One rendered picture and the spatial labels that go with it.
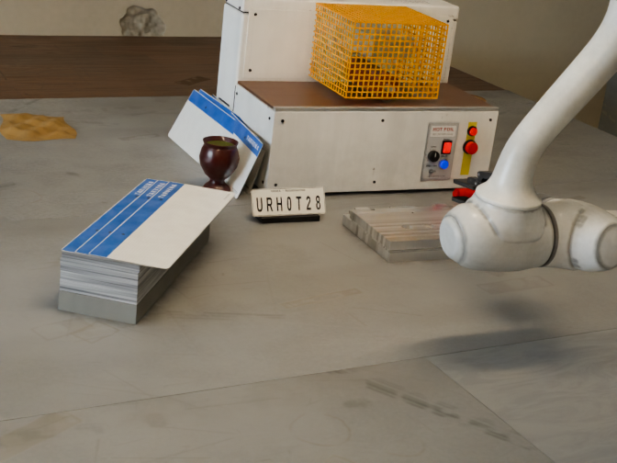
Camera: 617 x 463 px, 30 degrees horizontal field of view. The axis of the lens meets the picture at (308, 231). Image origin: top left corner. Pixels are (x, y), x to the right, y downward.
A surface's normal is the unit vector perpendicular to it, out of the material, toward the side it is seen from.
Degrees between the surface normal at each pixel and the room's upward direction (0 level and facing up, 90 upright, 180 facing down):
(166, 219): 0
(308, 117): 90
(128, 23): 90
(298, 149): 90
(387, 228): 0
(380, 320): 0
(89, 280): 90
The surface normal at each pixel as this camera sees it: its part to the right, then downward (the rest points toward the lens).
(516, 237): 0.39, 0.26
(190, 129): -0.75, -0.37
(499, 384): 0.11, -0.93
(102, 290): -0.21, 0.32
